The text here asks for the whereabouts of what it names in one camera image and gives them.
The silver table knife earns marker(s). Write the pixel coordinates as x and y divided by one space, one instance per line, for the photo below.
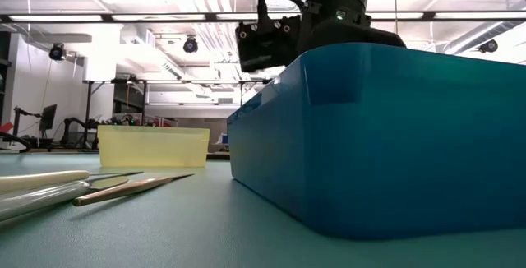
41 200

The blue plastic bin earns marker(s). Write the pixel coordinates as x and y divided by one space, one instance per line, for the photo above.
390 144

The black overhead rig bar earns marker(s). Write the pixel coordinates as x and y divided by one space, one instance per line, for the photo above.
211 17

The small blue object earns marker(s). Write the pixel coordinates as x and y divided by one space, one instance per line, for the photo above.
224 138

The yellow-green plastic bin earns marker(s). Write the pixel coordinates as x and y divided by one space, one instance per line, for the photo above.
152 146

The green table mat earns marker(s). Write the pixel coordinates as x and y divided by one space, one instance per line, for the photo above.
164 235

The black monitor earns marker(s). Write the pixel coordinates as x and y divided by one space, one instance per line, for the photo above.
48 116

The red bar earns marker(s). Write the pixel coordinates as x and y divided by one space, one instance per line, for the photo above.
6 127

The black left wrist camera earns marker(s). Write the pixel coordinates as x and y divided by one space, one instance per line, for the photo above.
263 50

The black ceiling camera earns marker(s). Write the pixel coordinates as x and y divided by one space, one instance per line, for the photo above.
56 52
489 46
190 45

